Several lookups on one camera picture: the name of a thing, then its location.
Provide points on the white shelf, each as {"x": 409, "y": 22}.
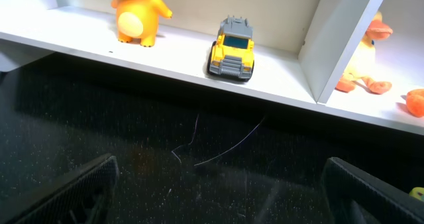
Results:
{"x": 281, "y": 71}

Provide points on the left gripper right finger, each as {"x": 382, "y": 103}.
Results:
{"x": 364, "y": 197}

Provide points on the yellow rattle drum toy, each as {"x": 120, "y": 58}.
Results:
{"x": 418, "y": 194}

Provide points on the white plush duck yellow hat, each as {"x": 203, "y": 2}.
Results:
{"x": 416, "y": 103}

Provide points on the grey and yellow toy truck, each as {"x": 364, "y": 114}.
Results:
{"x": 232, "y": 55}

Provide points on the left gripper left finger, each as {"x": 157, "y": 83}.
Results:
{"x": 66, "y": 197}

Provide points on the yellow rubber duck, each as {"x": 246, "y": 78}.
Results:
{"x": 139, "y": 15}

